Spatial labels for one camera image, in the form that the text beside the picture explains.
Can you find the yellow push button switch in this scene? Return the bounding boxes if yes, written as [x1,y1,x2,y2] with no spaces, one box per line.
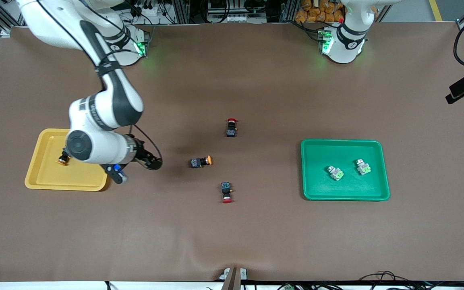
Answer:
[57,148,72,166]
[191,155,213,169]

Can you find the yellow plastic tray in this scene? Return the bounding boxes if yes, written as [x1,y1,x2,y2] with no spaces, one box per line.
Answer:
[25,128,116,191]

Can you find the white power strip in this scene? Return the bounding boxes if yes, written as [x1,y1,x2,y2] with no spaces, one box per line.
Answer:
[129,0,168,19]

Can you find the green plastic tray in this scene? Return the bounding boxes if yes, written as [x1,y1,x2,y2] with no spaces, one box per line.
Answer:
[300,139,390,201]

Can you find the grey electronics box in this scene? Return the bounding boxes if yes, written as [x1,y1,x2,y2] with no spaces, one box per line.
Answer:
[206,0,257,23]

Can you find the pile of orange pieces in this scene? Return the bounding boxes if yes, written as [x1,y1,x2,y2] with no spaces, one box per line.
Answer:
[295,0,344,23]

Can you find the grey metal mount bracket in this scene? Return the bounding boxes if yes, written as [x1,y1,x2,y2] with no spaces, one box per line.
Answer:
[218,267,249,290]

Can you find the black cable bundle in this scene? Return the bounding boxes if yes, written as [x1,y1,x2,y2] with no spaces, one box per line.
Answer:
[357,271,464,290]

